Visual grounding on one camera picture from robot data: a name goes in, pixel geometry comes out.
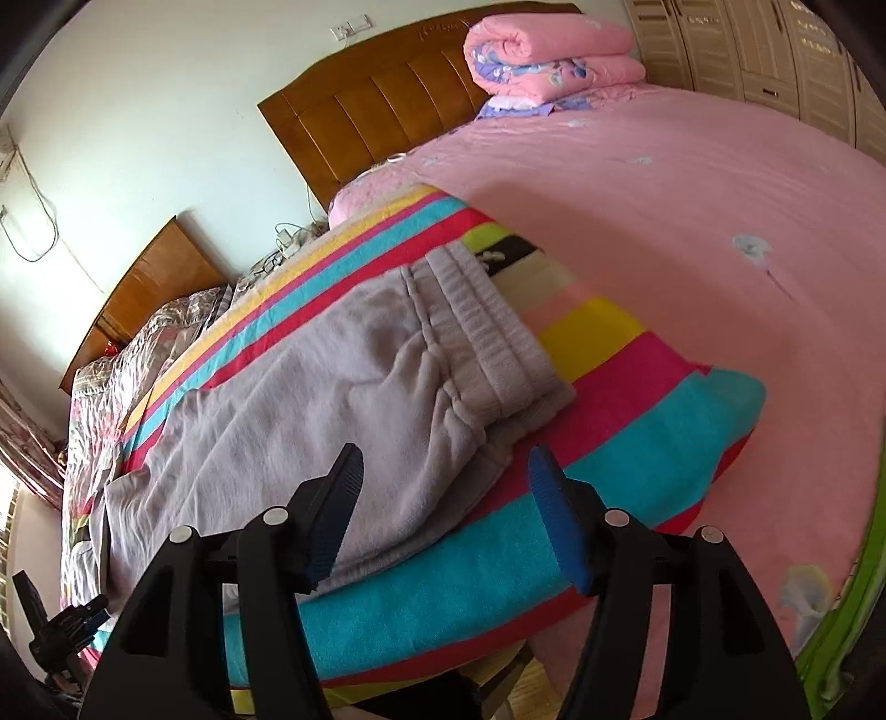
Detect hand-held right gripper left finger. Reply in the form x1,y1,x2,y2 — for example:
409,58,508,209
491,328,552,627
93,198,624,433
78,443,364,720

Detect floral curtain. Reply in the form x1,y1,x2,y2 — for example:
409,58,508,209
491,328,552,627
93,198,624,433
0,377,66,513

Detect green bed skirt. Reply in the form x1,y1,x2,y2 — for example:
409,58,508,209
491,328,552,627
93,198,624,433
792,450,886,720

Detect folded pink floral quilt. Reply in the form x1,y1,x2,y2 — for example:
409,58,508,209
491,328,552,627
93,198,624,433
462,15,646,101

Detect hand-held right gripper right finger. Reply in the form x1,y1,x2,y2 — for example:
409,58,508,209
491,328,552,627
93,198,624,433
527,445,812,720

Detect small wooden headboard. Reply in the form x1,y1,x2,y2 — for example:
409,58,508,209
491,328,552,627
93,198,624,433
59,216,229,392

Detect cluttered nightstand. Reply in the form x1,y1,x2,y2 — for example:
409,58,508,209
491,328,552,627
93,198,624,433
239,222,329,285

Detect rainbow striped blanket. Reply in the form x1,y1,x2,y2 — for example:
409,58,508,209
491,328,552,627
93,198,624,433
114,183,768,717

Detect pink grey floral bedspread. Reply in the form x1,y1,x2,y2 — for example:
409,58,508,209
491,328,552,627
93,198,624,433
59,280,240,610

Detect white wall cable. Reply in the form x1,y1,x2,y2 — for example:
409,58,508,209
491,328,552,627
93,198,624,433
0,128,60,264

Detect purple pillow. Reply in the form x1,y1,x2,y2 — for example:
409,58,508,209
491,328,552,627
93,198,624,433
476,86,589,120

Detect beige wardrobe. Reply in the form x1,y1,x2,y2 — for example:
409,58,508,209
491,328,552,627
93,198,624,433
623,0,886,163

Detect lilac knitted sweater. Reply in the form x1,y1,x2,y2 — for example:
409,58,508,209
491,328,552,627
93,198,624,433
90,245,577,617

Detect pink bed sheet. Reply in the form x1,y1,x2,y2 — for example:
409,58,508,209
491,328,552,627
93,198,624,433
328,83,886,720

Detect large wooden headboard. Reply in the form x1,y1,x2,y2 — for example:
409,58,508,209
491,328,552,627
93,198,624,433
257,3,583,209

